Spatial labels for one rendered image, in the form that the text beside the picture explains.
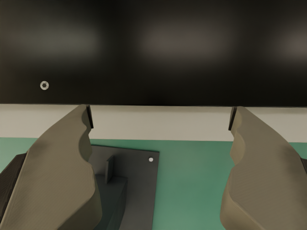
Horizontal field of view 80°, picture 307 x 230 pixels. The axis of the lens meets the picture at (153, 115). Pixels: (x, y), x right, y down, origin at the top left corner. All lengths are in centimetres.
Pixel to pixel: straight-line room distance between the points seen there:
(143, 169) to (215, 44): 86
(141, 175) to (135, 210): 19
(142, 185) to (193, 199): 28
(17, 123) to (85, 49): 12
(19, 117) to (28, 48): 8
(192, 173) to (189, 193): 11
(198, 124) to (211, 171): 85
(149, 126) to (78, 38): 12
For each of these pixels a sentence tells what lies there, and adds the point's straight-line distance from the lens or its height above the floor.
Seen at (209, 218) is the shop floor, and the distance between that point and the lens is 117.
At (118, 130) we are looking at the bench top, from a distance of 22.
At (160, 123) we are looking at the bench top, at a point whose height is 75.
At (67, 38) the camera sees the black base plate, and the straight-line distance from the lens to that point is 22.
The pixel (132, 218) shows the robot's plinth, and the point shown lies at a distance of 113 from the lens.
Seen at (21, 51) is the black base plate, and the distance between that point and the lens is 25.
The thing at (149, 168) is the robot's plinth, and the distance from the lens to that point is 100.
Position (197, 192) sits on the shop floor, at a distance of 109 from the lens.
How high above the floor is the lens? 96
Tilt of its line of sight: 87 degrees down
